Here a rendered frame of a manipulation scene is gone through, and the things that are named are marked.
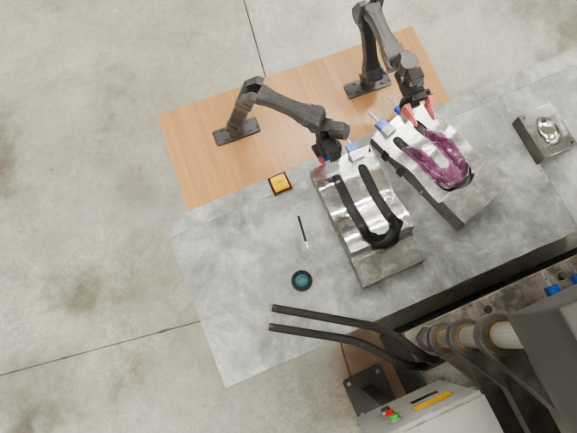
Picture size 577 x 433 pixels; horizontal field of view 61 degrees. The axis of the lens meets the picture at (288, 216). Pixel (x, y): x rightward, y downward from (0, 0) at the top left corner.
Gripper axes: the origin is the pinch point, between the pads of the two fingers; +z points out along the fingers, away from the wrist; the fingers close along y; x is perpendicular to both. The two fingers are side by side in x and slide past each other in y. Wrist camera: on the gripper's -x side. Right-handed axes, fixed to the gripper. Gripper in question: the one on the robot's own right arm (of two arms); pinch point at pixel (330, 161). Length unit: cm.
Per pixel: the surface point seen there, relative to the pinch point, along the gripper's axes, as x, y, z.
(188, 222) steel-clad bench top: 9, -61, 7
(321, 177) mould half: -1.2, -5.3, 4.5
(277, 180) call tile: 7.9, -21.3, 5.4
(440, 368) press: -72, 5, 50
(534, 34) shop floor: 91, 164, 66
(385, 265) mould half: -36.9, 1.9, 25.3
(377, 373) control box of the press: -38, -13, 119
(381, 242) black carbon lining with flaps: -29.8, 4.6, 20.8
